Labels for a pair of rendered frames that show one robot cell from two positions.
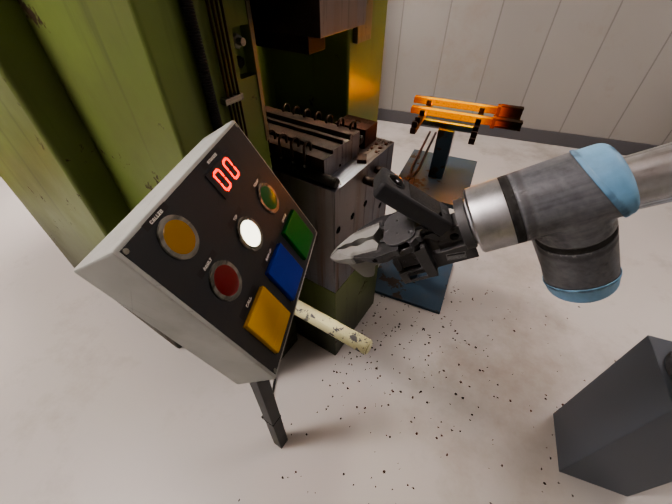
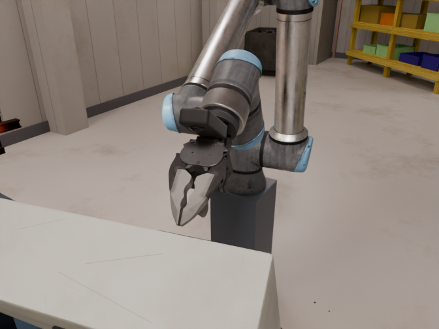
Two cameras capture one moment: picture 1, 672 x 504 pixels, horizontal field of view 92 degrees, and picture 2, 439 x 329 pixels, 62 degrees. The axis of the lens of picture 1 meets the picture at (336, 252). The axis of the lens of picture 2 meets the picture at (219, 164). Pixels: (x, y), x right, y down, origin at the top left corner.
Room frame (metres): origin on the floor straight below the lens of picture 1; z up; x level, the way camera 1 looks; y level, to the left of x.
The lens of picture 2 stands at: (0.24, 0.44, 1.37)
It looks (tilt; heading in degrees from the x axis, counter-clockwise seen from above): 26 degrees down; 280
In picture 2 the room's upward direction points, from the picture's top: straight up
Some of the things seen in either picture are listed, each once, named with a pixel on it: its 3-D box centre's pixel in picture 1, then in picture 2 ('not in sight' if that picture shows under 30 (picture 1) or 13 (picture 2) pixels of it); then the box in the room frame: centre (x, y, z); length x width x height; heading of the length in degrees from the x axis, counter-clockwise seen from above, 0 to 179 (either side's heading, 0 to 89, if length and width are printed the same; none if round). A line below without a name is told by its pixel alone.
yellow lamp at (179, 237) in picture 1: (179, 237); not in sight; (0.30, 0.19, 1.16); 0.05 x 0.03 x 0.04; 147
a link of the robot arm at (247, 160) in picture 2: not in sight; (247, 145); (0.37, -0.97, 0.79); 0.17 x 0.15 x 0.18; 169
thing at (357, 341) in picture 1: (305, 311); not in sight; (0.58, 0.09, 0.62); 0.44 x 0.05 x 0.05; 57
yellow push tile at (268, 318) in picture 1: (267, 319); not in sight; (0.29, 0.11, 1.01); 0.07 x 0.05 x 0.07; 172
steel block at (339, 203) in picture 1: (302, 195); not in sight; (1.09, 0.13, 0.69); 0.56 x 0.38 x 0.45; 57
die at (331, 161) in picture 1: (288, 137); not in sight; (1.04, 0.15, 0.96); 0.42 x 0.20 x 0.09; 57
